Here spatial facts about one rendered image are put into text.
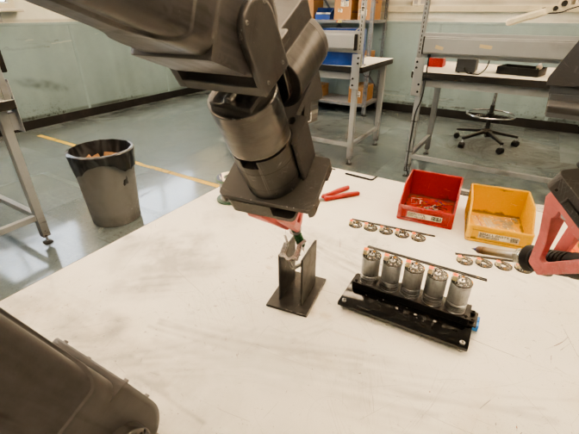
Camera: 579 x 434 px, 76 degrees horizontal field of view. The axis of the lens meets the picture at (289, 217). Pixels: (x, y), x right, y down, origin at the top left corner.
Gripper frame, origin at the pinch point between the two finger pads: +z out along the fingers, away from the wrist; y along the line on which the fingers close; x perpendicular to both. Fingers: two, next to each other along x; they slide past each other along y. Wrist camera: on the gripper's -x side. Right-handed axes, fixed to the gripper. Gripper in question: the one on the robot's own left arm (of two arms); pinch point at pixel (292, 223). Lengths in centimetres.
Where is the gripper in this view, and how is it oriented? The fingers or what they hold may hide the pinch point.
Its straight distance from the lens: 45.1
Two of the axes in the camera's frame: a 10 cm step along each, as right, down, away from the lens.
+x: -3.4, 8.3, -4.5
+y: -9.2, -1.8, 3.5
